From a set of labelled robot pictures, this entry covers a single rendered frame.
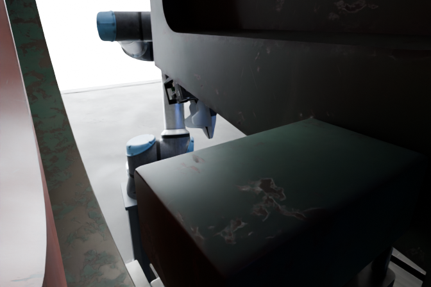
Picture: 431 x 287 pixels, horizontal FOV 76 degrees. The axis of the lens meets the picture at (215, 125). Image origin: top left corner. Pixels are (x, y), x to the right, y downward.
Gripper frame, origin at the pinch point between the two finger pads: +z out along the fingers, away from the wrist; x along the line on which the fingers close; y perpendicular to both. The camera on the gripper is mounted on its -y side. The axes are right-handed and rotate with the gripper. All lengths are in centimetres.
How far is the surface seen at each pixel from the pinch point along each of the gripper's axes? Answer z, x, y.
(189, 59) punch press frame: -8.2, 31.9, 21.7
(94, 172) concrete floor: 11, -182, -5
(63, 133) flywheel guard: -5.4, 13.7, 31.4
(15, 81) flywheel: -10.1, 23.3, 35.3
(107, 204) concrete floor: 31, -139, 0
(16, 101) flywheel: -7.7, 25.6, 35.5
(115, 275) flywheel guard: 7.7, 30.7, 32.4
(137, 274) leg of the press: 23.2, -3.7, 23.0
